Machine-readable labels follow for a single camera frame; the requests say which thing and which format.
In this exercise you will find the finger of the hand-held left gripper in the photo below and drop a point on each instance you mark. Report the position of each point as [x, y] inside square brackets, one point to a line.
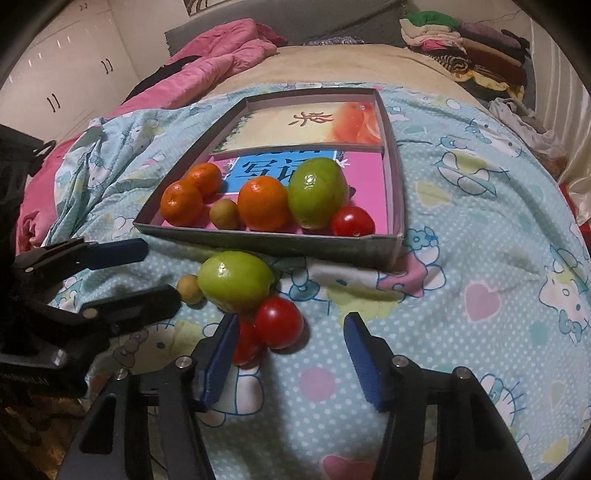
[120, 251]
[152, 302]

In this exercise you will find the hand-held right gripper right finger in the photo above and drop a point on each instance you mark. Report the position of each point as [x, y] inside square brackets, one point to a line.
[364, 360]

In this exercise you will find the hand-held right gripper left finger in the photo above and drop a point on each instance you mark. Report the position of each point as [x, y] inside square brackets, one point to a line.
[221, 360]

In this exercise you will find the red cherry tomato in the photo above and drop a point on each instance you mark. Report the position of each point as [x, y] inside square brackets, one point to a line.
[247, 344]
[353, 221]
[278, 321]

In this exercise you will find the brown longan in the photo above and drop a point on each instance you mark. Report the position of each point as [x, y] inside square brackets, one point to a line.
[189, 289]
[225, 213]

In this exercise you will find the shallow grey cardboard box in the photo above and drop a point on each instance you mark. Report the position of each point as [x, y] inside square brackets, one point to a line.
[277, 242]

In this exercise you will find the large orange tangerine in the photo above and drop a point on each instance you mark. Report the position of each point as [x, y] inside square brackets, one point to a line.
[264, 203]

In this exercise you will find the large green round fruit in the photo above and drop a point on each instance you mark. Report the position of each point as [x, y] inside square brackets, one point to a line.
[235, 279]

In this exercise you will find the light blue printed blanket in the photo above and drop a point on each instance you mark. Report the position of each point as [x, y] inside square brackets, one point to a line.
[461, 346]

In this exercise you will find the small orange tangerine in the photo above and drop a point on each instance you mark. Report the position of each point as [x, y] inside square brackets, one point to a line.
[205, 177]

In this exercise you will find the pink book with blue label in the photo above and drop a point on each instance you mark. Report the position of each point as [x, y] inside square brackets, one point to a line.
[369, 184]

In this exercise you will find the white wardrobe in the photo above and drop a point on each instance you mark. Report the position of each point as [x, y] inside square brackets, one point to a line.
[55, 69]

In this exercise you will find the beige and orange book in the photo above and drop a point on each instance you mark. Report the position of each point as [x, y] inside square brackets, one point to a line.
[277, 124]

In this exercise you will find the pink quilt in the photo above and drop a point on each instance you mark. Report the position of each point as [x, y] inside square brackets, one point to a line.
[221, 50]

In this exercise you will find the cream satin cloth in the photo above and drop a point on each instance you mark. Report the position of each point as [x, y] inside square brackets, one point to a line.
[577, 175]

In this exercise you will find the white crumpled cloth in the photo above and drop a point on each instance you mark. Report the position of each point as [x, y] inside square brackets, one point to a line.
[521, 120]

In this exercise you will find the beige bed sheet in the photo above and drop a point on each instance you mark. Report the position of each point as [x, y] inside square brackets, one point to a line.
[346, 64]

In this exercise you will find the dark patterned cloth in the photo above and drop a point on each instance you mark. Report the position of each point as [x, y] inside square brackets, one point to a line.
[337, 40]

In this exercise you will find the grey upholstered headboard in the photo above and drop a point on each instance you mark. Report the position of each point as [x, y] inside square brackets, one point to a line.
[323, 23]

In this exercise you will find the pile of folded clothes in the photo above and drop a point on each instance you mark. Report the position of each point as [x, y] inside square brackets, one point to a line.
[461, 50]

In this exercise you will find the wall poster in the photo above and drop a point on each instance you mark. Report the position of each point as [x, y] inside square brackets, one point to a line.
[221, 4]

